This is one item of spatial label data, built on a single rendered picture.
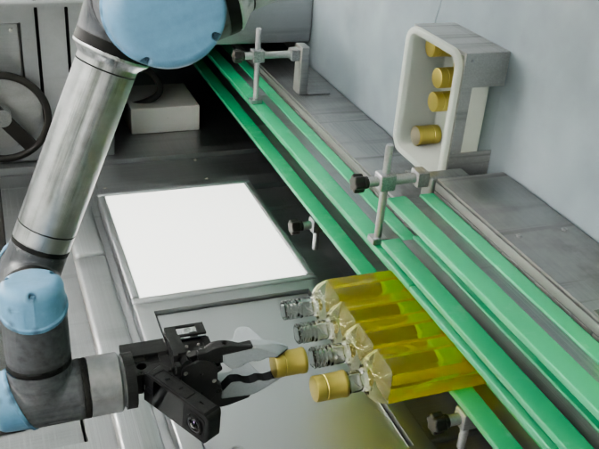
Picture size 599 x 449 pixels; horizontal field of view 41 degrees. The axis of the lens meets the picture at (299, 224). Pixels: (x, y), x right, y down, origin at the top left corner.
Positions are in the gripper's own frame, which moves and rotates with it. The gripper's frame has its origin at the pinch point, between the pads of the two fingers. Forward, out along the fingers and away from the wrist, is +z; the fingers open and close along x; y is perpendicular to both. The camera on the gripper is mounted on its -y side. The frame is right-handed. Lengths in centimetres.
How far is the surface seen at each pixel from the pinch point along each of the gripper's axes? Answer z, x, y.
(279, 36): 35, -12, 104
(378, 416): 15.9, 12.6, -0.6
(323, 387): 3.4, -1.2, -7.0
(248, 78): 27, -3, 101
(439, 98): 38, -23, 32
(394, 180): 24.3, -15.3, 19.2
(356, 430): 11.6, 12.5, -2.5
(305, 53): 34, -15, 82
